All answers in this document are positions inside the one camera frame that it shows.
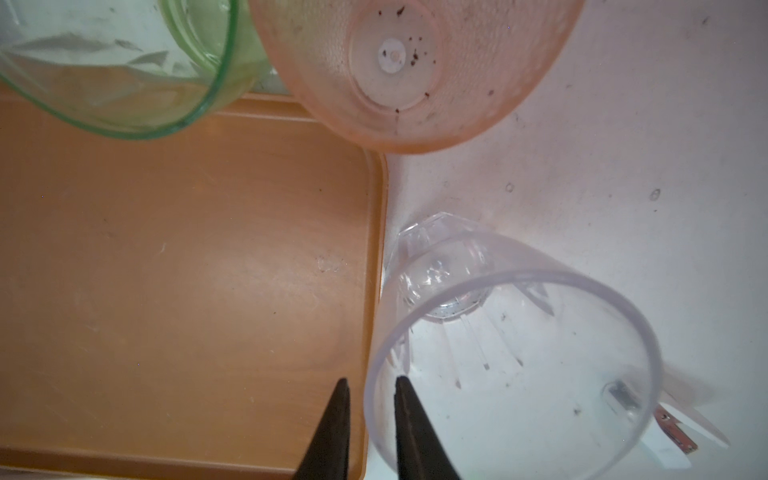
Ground orange plastic tray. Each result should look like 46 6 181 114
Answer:
1 87 388 479

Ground clear faceted glass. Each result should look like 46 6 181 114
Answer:
364 213 662 479

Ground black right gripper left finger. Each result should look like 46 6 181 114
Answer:
292 378 351 480

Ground pink textured cup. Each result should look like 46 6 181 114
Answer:
250 0 583 154

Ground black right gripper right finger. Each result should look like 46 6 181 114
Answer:
394 376 460 480

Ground white clip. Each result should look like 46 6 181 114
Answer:
601 377 731 470

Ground green ribbed glass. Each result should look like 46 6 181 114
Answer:
1 0 272 140

